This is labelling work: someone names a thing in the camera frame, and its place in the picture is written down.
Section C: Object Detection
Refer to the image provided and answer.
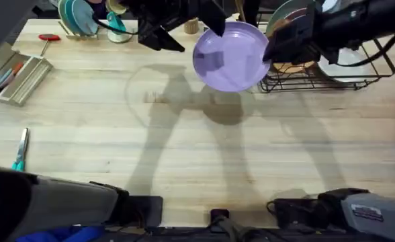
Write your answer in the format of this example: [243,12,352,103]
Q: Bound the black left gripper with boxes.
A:
[119,0,228,53]

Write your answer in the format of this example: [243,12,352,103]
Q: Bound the purple plate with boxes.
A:
[192,21,272,93]

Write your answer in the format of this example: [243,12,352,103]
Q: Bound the tan plate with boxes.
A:
[272,60,316,75]

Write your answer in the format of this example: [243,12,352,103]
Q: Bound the maroon plate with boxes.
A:
[271,7,308,34]

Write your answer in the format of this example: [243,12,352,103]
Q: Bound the white plate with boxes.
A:
[317,46,371,84]

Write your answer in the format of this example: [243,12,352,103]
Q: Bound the blue-grey plate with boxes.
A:
[71,0,99,37]

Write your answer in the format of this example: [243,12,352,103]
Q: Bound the wooden peg rack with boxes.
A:
[57,19,99,41]

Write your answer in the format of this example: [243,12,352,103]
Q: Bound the teal plate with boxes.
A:
[64,0,81,34]

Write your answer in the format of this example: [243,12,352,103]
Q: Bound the pale green plate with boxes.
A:
[57,0,71,30]

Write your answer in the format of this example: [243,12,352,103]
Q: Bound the wooden cup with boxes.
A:
[183,17,200,36]

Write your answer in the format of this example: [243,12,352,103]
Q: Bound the teal cup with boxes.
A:
[105,11,134,44]

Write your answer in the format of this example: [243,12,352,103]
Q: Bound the cream cup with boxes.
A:
[104,0,128,16]

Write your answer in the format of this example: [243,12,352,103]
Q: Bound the red-headed tool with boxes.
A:
[37,33,62,57]

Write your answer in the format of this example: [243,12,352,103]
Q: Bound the grey box with pens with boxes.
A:
[0,42,54,108]

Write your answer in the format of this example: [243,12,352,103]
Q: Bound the blue cloth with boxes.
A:
[15,225,105,242]

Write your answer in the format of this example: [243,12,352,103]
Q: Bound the black wire dish rack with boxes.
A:
[256,9,395,94]

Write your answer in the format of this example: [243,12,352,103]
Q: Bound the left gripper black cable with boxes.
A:
[91,12,140,36]

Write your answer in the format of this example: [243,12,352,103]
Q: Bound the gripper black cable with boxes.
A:
[91,12,140,36]
[335,32,395,69]

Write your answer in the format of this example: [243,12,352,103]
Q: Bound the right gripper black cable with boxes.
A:
[335,32,395,69]

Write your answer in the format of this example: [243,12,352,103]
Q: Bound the teal-handled scissors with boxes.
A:
[10,127,31,173]

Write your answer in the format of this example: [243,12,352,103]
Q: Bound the black rail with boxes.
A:
[101,225,356,242]

